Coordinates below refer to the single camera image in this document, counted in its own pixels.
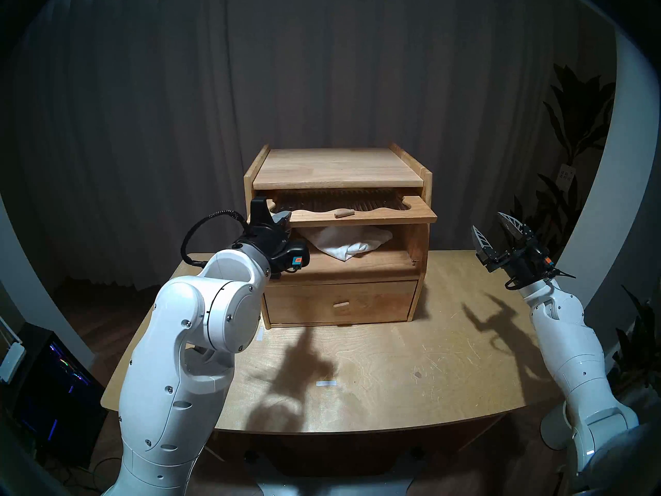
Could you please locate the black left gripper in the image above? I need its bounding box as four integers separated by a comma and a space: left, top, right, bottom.
237, 196, 293, 279

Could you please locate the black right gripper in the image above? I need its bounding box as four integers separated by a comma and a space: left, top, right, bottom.
471, 212, 543, 289

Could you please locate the white shirt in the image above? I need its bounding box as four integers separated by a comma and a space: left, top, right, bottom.
297, 225, 394, 262

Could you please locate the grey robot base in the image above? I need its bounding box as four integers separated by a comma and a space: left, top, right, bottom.
243, 448, 429, 496

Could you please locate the wooden drawer with knob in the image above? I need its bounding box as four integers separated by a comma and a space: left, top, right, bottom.
263, 281, 419, 326

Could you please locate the wooden cabinet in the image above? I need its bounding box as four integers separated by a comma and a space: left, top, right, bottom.
244, 144, 433, 329

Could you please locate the white curved partition panel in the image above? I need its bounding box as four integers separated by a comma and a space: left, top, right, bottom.
0, 195, 96, 366
534, 25, 661, 346

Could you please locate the tall dark leafy plant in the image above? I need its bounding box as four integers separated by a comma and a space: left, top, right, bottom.
498, 64, 618, 299

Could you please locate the grey pleated curtain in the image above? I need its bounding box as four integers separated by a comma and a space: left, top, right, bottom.
0, 0, 620, 294

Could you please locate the dark spiky potted plant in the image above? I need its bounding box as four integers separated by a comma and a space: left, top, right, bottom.
609, 286, 661, 397

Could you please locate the white round plant pot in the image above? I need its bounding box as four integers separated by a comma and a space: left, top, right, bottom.
541, 399, 574, 451

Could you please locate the black computer tower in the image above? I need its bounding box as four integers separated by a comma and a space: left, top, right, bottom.
10, 322, 109, 467

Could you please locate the white box device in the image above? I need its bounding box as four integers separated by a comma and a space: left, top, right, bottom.
0, 340, 26, 383

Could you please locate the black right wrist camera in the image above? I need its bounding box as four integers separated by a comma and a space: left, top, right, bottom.
532, 244, 556, 278

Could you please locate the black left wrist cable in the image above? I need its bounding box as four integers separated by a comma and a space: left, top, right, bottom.
181, 209, 249, 267

